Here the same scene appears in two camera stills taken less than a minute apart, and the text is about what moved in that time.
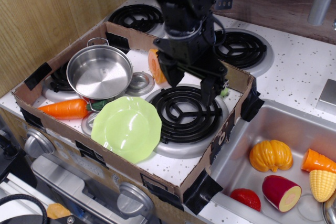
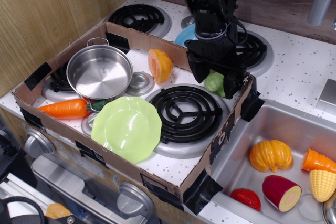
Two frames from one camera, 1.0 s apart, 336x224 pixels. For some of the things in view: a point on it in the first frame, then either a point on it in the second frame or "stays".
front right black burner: (186, 117) stays
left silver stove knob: (37, 145) stays
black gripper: (197, 49) -> (220, 51)
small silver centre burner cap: (142, 84) stays
